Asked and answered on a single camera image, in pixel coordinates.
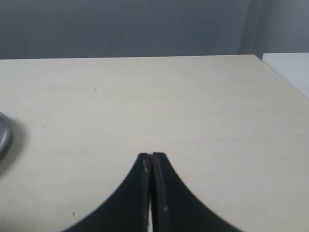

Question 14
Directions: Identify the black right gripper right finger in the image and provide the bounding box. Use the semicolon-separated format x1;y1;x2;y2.
151;153;238;232

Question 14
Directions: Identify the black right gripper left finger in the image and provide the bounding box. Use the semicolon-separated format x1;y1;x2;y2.
66;153;152;232

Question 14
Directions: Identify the round steel plate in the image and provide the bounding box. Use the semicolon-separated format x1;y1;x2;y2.
0;112;12;158

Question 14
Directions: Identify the white side table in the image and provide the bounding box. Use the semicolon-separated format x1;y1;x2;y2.
262;53;309;100

